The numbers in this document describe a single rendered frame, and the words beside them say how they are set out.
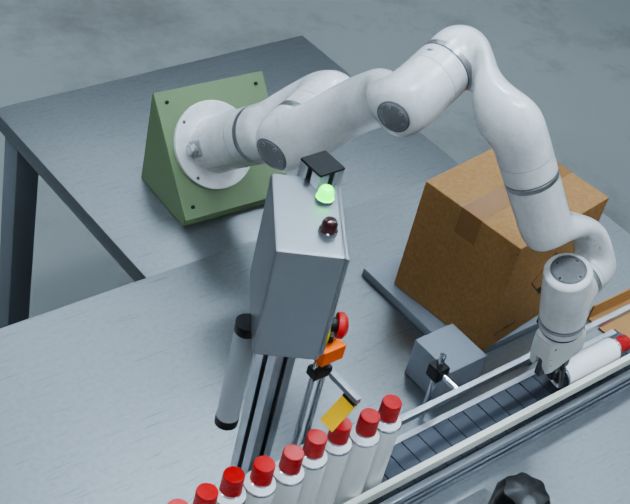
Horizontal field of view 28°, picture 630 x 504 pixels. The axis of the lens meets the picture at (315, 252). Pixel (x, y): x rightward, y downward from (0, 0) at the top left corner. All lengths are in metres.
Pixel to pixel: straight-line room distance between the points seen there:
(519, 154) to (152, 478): 0.81
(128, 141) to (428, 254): 0.77
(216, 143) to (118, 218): 0.27
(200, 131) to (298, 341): 0.97
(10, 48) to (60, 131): 1.86
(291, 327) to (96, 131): 1.28
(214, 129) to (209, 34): 2.42
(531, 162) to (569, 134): 2.96
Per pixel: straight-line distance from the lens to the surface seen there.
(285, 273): 1.63
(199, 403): 2.28
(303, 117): 2.25
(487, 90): 1.97
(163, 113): 2.63
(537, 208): 2.04
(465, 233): 2.41
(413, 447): 2.24
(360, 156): 2.97
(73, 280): 3.73
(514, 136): 1.96
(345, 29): 5.19
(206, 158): 2.60
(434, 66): 2.01
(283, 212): 1.67
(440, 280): 2.50
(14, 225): 3.05
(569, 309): 2.18
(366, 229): 2.75
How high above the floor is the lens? 2.49
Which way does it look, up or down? 39 degrees down
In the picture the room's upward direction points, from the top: 14 degrees clockwise
